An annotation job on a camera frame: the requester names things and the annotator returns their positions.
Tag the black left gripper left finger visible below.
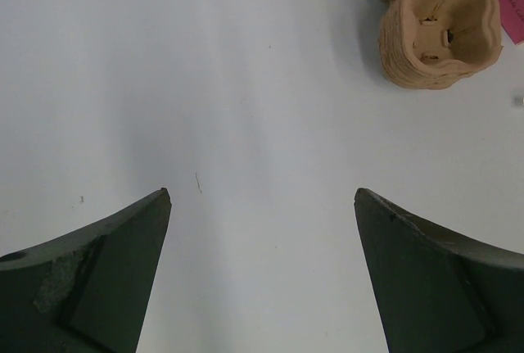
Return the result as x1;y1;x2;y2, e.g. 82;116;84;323
1;188;171;352

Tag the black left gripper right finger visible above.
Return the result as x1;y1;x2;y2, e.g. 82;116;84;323
355;188;523;352

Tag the brown pulp cup carrier stack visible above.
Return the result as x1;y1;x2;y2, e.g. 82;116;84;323
378;0;502;89

